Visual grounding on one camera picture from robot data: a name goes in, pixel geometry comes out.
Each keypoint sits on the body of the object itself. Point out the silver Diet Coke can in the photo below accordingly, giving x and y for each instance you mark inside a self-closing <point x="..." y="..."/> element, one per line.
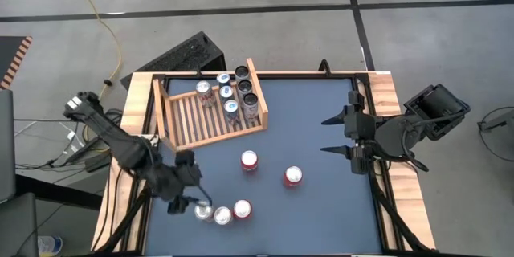
<point x="204" y="211"/>
<point x="223" y="215"/>
<point x="203" y="87"/>

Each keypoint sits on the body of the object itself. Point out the wooden slatted shelf rack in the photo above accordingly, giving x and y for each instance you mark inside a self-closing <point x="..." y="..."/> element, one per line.
<point x="192" y="128"/>

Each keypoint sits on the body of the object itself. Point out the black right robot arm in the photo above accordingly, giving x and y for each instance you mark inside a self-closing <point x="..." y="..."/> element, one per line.
<point x="435" y="108"/>

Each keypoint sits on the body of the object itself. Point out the wooden table side board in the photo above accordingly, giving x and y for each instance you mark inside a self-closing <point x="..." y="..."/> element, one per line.
<point x="385" y="100"/>
<point x="138" y="88"/>

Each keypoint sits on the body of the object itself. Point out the black perforated computer tower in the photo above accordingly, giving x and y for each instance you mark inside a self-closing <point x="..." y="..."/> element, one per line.
<point x="180" y="58"/>

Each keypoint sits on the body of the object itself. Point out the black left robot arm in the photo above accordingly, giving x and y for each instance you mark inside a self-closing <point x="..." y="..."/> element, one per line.
<point x="120" y="144"/>

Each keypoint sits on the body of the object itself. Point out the black mat orange striped edge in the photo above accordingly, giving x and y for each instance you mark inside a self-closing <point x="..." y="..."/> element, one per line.
<point x="10" y="54"/>

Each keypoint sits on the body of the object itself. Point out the red Fanta strawberry can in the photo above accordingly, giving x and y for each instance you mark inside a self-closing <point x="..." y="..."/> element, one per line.
<point x="293" y="174"/>
<point x="249" y="159"/>
<point x="242" y="209"/>

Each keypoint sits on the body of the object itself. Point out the black floor bar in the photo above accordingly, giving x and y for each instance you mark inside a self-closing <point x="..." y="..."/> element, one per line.
<point x="56" y="192"/>

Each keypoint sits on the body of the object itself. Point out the white blue container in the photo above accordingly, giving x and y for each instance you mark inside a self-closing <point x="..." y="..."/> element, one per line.
<point x="50" y="245"/>

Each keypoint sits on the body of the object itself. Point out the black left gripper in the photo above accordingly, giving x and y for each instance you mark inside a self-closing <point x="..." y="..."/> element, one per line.
<point x="172" y="182"/>

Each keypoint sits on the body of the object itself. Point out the white Celsius energy can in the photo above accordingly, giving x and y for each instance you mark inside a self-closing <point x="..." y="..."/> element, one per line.
<point x="241" y="72"/>
<point x="250" y="100"/>
<point x="244" y="86"/>

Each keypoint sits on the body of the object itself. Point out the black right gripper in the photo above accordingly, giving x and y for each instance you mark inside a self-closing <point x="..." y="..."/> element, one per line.
<point x="363" y="132"/>

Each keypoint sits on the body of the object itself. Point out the grey stand leg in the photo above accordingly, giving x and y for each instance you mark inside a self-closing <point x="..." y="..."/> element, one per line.
<point x="498" y="121"/>

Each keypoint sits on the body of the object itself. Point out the blue silver Red Bull can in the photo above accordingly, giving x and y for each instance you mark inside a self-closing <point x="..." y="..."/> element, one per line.
<point x="223" y="79"/>
<point x="226" y="92"/>
<point x="231" y="107"/>

